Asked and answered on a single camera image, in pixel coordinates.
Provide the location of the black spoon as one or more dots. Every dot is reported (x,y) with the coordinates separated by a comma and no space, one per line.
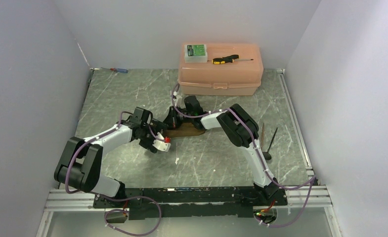
(269,147)

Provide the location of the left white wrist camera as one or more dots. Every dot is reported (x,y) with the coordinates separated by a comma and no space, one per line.
(162,143)

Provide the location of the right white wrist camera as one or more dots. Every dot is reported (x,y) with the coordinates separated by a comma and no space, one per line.
(177,99)

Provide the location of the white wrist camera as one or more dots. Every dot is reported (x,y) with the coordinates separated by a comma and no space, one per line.
(162,143)
(177,99)

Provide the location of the yellow black screwdriver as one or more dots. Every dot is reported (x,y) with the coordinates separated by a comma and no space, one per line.
(229,59)

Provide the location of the blue red screwdriver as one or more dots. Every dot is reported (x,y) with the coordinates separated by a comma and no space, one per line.
(117,70)

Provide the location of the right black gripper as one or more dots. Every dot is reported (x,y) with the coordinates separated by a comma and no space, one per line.
(172,121)

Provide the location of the pink plastic storage box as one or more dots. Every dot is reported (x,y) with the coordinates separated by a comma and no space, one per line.
(231,79)

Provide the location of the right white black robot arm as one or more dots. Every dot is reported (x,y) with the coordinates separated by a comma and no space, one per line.
(239,127)

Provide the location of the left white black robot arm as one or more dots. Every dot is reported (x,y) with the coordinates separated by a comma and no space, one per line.
(79,167)

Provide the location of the aluminium frame rail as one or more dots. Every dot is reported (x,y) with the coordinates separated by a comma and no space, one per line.
(317,197)

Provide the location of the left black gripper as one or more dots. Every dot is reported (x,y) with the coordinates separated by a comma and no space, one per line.
(159,126)

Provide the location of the green white small box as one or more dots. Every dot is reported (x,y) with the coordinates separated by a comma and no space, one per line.
(195,53)

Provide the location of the brown cloth napkin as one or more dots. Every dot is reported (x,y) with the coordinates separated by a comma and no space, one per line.
(185,130)

